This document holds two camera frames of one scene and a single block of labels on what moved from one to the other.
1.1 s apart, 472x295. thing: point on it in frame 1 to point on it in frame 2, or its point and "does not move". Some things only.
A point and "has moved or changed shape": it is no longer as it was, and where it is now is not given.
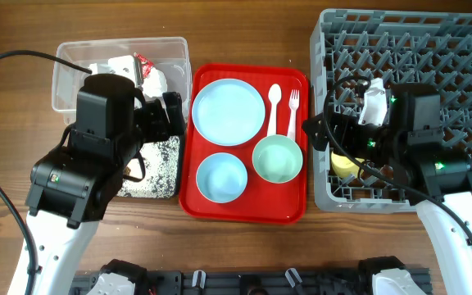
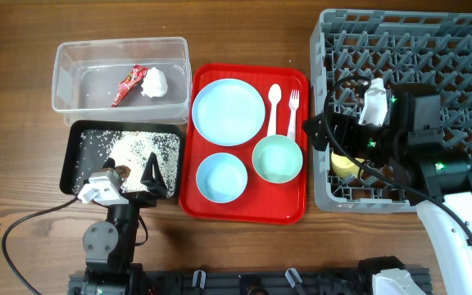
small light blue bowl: x=221 y=177 does not move
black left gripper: x=159 y=127 to x=154 y=183
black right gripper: x=327 y=131 does not move
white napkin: x=156 y=83 does not move
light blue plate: x=228 y=112 does not move
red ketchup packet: x=146 y=65 has moved or changed shape
